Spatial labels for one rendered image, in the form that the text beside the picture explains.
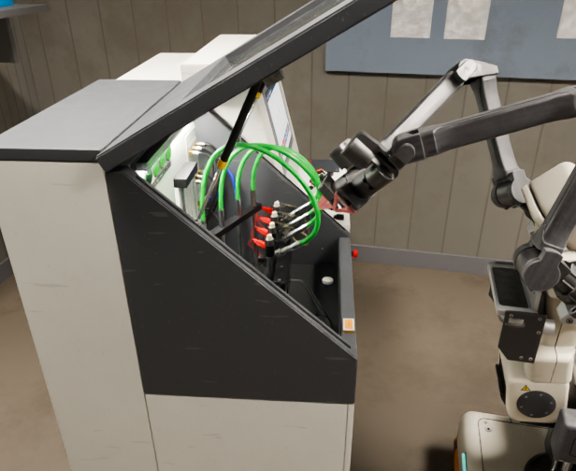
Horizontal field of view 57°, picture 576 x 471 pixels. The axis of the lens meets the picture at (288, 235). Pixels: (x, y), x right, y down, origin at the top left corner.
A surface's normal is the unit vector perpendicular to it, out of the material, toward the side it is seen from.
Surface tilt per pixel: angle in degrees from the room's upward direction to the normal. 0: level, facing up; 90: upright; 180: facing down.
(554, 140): 90
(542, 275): 84
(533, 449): 0
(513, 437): 0
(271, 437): 90
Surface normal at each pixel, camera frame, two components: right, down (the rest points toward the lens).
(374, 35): -0.22, 0.46
